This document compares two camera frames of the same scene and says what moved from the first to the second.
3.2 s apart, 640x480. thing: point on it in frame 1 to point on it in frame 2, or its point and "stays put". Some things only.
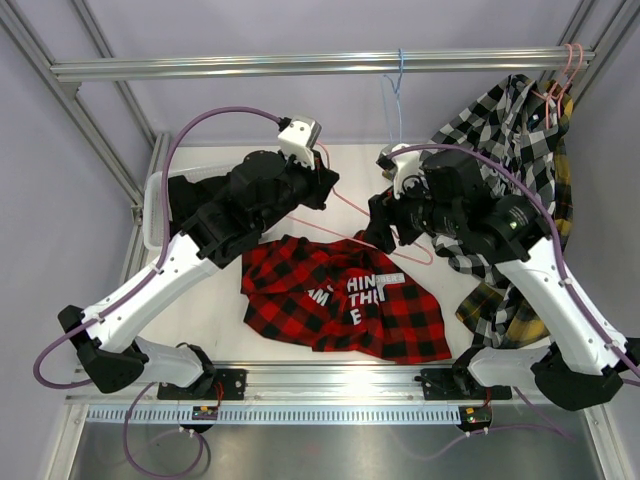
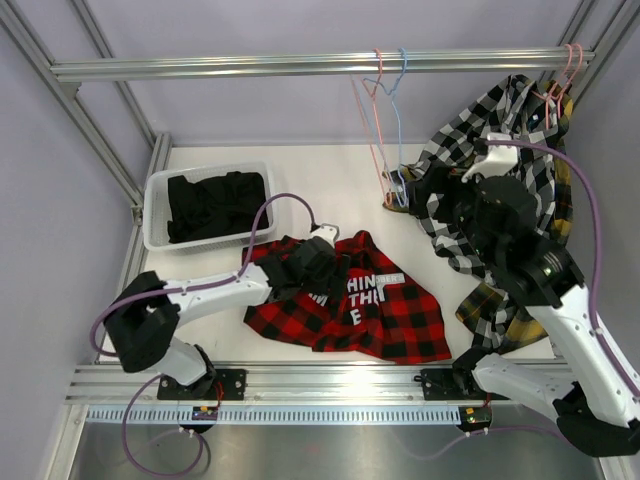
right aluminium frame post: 605,45 stays put
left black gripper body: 301,186 to 324,282
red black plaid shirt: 328,294 stays put
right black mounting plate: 441,384 stays put
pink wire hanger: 368,215 to 387,196
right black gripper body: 408,212 to 457,205
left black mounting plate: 225,383 stays put
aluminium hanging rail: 83,70 stays put
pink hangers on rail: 547,96 stays put
